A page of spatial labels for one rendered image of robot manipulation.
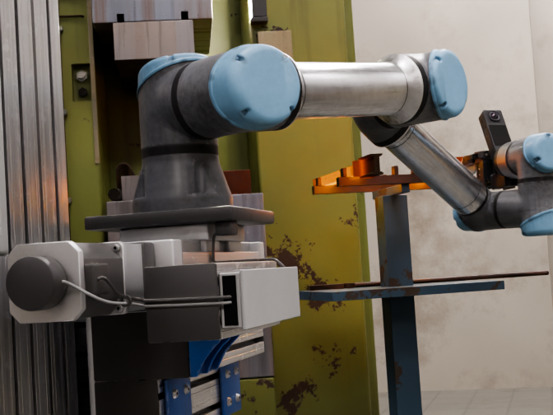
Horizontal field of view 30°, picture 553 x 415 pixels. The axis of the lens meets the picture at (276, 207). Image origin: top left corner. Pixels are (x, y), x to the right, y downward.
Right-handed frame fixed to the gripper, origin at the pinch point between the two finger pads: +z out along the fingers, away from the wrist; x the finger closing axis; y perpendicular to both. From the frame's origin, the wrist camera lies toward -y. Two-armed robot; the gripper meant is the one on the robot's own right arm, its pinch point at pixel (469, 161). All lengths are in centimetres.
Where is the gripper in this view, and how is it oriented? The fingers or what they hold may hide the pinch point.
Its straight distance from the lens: 231.4
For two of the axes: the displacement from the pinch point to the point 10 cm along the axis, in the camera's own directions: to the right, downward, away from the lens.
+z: -2.4, 0.8, 9.7
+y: 0.6, 10.0, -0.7
